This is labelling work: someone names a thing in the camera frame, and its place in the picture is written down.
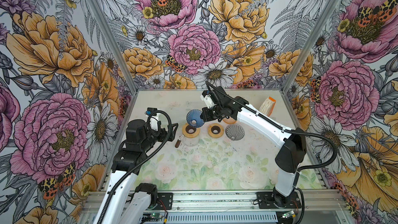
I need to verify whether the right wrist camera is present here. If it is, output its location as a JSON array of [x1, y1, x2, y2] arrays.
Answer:
[[201, 90, 215, 108]]

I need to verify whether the green circuit board right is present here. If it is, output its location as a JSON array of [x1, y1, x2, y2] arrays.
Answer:
[[281, 211, 296, 218]]

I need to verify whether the clear glass carafe brown handle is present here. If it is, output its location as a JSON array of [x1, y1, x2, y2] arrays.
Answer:
[[175, 135, 199, 148]]

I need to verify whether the coffee filter pack orange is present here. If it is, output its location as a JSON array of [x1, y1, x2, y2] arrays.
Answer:
[[259, 97, 276, 117]]

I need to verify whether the aluminium front rail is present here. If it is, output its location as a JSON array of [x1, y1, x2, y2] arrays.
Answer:
[[80, 189, 346, 214]]

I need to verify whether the grey ribbed dripper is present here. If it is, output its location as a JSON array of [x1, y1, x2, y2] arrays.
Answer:
[[225, 124, 245, 141]]

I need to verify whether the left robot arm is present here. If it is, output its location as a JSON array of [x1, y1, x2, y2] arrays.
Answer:
[[93, 116, 178, 224]]

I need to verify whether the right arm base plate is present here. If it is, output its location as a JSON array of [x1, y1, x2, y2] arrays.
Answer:
[[253, 191, 302, 209]]

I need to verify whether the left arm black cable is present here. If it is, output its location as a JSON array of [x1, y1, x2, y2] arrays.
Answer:
[[96, 109, 173, 224]]

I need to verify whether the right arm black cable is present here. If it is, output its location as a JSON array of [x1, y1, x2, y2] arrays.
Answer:
[[205, 80, 339, 172]]

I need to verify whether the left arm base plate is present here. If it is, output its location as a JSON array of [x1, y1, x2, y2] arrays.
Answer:
[[148, 192, 174, 211]]

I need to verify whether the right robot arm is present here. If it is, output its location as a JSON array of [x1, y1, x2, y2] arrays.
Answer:
[[201, 83, 306, 208]]

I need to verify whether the green circuit board left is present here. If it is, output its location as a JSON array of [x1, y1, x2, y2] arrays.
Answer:
[[141, 213, 165, 222]]

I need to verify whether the green circuit board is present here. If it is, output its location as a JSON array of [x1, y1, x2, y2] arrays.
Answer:
[[141, 213, 165, 222], [281, 211, 296, 218]]

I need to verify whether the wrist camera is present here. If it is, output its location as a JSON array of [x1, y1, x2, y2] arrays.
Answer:
[[145, 107, 161, 132], [201, 90, 215, 108]]

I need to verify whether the wooden ring holder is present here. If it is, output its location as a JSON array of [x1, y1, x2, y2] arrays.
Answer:
[[182, 123, 200, 139], [208, 123, 224, 139]]

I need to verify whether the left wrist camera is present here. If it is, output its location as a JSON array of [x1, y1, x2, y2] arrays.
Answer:
[[145, 107, 161, 132]]

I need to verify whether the blue ribbed dripper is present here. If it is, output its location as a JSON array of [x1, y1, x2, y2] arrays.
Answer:
[[186, 109, 205, 128]]

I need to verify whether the orange glass pitcher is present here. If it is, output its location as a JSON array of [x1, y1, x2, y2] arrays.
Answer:
[[223, 118, 237, 124]]

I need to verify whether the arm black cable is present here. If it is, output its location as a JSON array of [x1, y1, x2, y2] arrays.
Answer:
[[96, 109, 173, 224], [205, 80, 339, 172]]

